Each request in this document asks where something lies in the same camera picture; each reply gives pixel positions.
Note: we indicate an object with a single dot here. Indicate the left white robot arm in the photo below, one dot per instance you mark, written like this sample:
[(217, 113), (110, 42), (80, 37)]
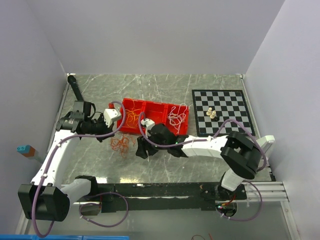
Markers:
[(44, 198)]

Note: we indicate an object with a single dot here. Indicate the black orange-tipped marker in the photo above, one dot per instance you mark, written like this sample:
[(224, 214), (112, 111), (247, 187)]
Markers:
[(73, 83)]

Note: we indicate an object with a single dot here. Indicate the blue orange toy block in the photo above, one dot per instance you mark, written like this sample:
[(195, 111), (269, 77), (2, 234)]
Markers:
[(27, 151)]

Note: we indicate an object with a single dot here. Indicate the red three-compartment tray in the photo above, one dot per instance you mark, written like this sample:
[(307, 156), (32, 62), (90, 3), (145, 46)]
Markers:
[(174, 116)]

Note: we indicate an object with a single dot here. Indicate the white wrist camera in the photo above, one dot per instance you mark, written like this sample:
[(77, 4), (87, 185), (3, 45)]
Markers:
[(147, 124), (111, 115)]

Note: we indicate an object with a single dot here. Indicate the cream chess piece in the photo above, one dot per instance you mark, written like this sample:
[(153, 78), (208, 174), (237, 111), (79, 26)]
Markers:
[(213, 114), (209, 111)]

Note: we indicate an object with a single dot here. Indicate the black white chessboard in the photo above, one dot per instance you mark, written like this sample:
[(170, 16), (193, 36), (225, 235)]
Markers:
[(228, 104)]

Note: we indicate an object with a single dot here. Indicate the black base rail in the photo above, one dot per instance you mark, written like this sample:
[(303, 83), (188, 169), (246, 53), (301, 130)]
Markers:
[(163, 196)]

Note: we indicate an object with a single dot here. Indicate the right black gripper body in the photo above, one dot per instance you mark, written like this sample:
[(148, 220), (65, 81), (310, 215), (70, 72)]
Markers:
[(151, 151)]

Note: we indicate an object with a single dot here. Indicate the white grey stand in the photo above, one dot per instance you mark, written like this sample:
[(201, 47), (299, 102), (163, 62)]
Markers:
[(266, 143)]

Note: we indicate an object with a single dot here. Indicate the black chess piece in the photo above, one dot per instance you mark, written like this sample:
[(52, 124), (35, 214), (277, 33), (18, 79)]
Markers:
[(216, 118)]

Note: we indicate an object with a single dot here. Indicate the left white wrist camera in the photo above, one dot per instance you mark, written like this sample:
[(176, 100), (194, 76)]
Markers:
[(111, 115)]

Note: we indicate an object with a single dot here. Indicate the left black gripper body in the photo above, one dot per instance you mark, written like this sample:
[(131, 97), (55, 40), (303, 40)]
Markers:
[(98, 126)]

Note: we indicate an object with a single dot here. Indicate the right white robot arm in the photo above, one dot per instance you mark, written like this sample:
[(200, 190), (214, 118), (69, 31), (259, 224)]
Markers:
[(241, 154)]

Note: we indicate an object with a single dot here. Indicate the blue bin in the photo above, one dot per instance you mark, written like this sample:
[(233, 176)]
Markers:
[(61, 237)]

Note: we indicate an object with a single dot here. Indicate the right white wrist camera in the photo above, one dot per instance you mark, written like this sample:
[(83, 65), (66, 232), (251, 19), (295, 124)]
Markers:
[(147, 124)]

